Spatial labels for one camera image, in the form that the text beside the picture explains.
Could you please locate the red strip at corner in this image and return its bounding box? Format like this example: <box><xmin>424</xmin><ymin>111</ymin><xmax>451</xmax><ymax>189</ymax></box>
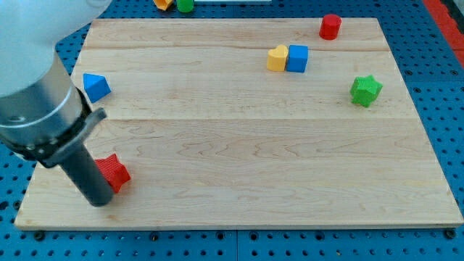
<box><xmin>423</xmin><ymin>0</ymin><xmax>463</xmax><ymax>66</ymax></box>

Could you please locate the red cylinder block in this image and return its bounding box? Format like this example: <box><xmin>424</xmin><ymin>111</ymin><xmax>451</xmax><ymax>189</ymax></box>
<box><xmin>319</xmin><ymin>14</ymin><xmax>342</xmax><ymax>41</ymax></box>

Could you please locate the green star block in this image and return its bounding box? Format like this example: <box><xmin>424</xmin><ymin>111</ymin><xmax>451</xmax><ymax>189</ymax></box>
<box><xmin>350</xmin><ymin>75</ymin><xmax>383</xmax><ymax>107</ymax></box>

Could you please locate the blue triangular prism block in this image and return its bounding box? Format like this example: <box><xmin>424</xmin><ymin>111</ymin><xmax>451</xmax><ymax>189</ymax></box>
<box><xmin>83</xmin><ymin>73</ymin><xmax>112</xmax><ymax>103</ymax></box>

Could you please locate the blue cube block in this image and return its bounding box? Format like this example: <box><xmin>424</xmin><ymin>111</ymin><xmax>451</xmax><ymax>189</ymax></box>
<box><xmin>286</xmin><ymin>45</ymin><xmax>309</xmax><ymax>73</ymax></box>

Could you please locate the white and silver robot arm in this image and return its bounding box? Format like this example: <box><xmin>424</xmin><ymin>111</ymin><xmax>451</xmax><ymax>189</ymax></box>
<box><xmin>1</xmin><ymin>0</ymin><xmax>112</xmax><ymax>161</ymax></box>

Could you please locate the dark cylindrical pointer tool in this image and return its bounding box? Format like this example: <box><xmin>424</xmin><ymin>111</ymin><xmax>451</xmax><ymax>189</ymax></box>
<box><xmin>40</xmin><ymin>108</ymin><xmax>114</xmax><ymax>207</ymax></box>

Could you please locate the yellow heart block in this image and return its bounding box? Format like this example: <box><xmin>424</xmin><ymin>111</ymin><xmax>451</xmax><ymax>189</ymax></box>
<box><xmin>266</xmin><ymin>45</ymin><xmax>289</xmax><ymax>72</ymax></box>

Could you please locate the red star block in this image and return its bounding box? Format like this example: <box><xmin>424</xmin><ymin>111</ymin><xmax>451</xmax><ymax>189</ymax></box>
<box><xmin>95</xmin><ymin>154</ymin><xmax>131</xmax><ymax>194</ymax></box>

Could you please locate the green cylinder at edge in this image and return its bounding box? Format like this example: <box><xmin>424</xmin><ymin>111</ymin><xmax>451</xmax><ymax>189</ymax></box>
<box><xmin>176</xmin><ymin>0</ymin><xmax>194</xmax><ymax>13</ymax></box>

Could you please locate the light wooden board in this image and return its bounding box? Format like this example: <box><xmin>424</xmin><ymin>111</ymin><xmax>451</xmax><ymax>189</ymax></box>
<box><xmin>14</xmin><ymin>18</ymin><xmax>463</xmax><ymax>231</ymax></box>

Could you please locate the orange block at edge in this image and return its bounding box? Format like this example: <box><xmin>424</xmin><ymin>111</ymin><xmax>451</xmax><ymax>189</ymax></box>
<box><xmin>153</xmin><ymin>0</ymin><xmax>174</xmax><ymax>11</ymax></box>

